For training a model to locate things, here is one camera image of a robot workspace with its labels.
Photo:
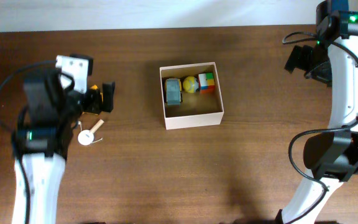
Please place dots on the pink cardboard box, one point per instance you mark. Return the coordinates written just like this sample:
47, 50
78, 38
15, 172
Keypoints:
196, 109

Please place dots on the orange rubber animal toy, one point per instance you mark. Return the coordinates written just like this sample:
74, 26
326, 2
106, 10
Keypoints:
96, 94

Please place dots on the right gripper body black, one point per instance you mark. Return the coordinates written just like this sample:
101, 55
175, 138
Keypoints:
314, 59

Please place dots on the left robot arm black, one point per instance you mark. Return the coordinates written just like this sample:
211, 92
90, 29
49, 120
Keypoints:
40, 152

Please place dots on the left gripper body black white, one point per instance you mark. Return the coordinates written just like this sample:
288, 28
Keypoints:
74, 106

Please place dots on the colourful puzzle cube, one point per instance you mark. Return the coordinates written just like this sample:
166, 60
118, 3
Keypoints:
206, 82

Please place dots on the grey yellow toy car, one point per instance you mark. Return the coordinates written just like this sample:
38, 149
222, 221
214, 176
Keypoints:
173, 91

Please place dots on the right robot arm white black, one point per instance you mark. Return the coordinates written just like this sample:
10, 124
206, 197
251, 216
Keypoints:
330, 56

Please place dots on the yellow ball with eyes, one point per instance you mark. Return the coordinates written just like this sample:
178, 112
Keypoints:
190, 84

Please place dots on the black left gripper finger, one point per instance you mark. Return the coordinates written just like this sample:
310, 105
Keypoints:
108, 96
90, 106

